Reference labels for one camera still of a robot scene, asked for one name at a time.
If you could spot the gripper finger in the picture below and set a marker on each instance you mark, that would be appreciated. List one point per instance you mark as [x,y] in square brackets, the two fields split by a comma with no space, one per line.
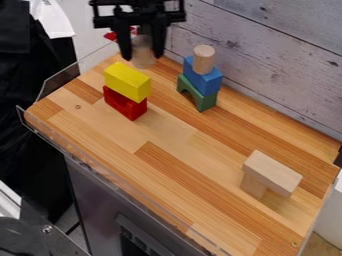
[158,36]
[123,40]

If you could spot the plain wooden cylinder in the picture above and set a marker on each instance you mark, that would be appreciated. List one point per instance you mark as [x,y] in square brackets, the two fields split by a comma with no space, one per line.
[142,53]
[203,60]

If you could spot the yellow rectangular block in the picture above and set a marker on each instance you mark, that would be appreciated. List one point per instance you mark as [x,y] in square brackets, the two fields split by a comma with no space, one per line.
[127,81]

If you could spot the blue block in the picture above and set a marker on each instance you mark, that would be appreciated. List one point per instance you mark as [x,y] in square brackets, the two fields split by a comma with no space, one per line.
[206,80]

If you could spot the red block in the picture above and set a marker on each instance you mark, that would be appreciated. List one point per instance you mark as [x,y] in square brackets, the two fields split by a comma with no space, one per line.
[127,106]

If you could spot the green arch block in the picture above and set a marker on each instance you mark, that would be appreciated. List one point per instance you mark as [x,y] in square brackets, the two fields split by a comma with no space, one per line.
[200,96]

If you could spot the small plain wooden block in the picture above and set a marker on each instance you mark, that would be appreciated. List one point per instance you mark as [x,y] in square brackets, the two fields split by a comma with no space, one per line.
[253,186]

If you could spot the plain wooden rectangular block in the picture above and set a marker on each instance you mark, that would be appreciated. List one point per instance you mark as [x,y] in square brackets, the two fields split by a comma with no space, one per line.
[271,173]

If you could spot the red toy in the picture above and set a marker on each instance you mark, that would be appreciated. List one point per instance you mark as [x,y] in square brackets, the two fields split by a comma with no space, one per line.
[111,36]

